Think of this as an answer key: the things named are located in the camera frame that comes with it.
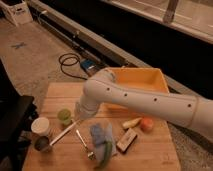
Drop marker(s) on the white dish brush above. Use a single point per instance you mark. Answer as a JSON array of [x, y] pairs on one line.
[[63, 133]]

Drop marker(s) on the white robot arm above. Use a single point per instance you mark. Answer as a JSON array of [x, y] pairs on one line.
[[194, 113]]

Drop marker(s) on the green plastic cup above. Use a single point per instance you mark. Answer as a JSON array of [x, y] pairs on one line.
[[64, 116]]

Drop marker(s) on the white paper cup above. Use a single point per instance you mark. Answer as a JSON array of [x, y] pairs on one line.
[[41, 126]]

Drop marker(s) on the small metal cup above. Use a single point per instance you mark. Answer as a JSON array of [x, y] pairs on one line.
[[42, 144]]

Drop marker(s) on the blue power device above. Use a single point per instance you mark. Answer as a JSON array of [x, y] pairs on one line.
[[89, 67]]

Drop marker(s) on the yellow plastic bin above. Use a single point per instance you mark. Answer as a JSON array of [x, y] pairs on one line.
[[143, 78]]

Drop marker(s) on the yellow banana toy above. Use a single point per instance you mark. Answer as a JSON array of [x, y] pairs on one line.
[[130, 123]]

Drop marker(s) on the blue grey cloth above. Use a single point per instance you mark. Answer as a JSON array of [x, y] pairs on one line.
[[100, 136]]

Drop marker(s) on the orange fruit toy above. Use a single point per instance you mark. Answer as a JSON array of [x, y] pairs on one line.
[[146, 124]]

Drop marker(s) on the wooden block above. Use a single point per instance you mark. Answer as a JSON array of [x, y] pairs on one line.
[[126, 140]]

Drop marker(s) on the green vegetable toy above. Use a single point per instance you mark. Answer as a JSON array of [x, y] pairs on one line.
[[107, 155]]

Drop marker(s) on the black chair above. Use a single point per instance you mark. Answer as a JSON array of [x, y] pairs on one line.
[[16, 115]]

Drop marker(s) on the white cardboard box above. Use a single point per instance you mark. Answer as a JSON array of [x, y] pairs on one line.
[[18, 14]]

